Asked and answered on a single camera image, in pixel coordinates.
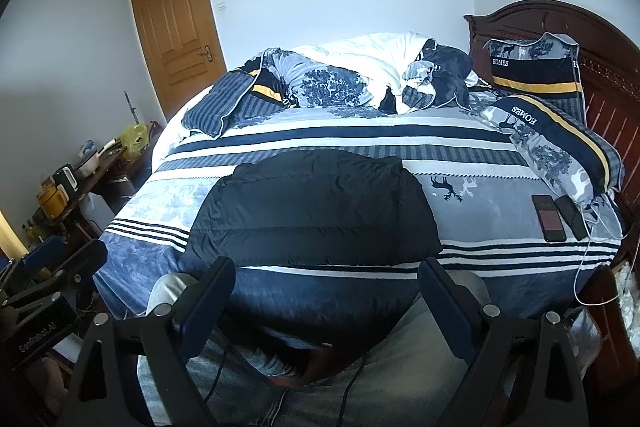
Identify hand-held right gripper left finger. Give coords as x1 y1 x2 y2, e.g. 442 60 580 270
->
60 257 237 427

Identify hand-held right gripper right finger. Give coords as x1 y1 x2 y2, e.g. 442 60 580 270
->
417 258 586 427

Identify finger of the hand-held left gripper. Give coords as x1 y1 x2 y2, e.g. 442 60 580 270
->
0 234 69 294
2 239 109 309

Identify black puffer jacket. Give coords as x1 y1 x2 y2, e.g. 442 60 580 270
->
179 150 443 269

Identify person's left hand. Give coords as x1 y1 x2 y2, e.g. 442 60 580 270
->
41 358 67 402

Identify yellow jar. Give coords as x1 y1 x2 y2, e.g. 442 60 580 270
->
37 184 68 219

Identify white plastic container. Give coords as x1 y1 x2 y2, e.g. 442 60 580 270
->
82 194 114 233

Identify small black appliance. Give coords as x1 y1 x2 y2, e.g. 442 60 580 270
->
52 164 79 192

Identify white cooking pot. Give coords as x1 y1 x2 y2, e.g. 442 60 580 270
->
72 152 107 178

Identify dark wooden side table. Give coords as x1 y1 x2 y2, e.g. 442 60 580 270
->
30 142 156 258

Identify yellow plastic bag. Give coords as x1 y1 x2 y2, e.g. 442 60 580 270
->
119 123 151 158

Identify person's legs in jeans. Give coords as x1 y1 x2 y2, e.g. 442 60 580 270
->
137 272 491 427

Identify black phone with red screen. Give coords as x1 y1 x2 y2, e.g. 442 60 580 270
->
531 194 567 243

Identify metal rod stand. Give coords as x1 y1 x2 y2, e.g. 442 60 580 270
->
125 91 141 128

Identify white plastic bag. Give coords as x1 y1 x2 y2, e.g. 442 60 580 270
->
612 257 640 334

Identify bed with blue striped sheet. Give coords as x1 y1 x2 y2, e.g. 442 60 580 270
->
92 102 626 323

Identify blue striped pillow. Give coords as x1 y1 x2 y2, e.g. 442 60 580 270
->
181 49 301 138

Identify long printed navy pillow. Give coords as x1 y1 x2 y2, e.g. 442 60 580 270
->
480 94 626 205

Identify wooden door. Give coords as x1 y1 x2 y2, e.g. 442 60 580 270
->
129 0 227 122

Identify square printed navy pillow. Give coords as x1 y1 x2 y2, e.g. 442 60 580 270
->
482 33 586 100

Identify white and blue duvet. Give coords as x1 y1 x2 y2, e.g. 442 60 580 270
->
260 32 481 114

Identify dark wooden headboard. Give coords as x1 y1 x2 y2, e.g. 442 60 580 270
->
463 0 640 258

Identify black cable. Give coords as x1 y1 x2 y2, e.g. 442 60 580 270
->
205 338 236 408
339 354 368 415

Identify white charging cable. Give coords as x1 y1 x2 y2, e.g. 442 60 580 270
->
573 197 626 308

